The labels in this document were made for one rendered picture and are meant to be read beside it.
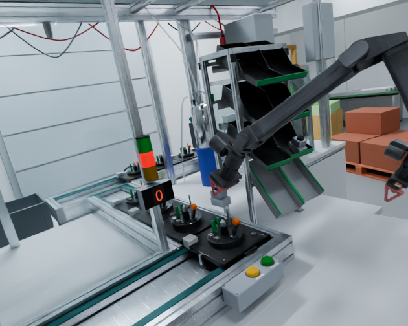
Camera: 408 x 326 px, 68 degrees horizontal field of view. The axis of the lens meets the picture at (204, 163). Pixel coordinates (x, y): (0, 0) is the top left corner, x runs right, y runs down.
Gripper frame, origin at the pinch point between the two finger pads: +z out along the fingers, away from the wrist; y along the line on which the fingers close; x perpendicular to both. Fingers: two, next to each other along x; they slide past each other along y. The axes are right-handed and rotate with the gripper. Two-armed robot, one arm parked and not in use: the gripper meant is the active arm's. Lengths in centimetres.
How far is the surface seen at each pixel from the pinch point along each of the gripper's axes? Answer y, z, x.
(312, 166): -135, 57, -12
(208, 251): 9.7, 15.1, 12.8
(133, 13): -40, -5, -135
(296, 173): -46.5, 5.4, 5.9
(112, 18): 19, -39, -51
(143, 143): 19.7, -10.8, -22.7
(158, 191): 18.1, 2.7, -11.3
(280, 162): -26.1, -8.3, 4.2
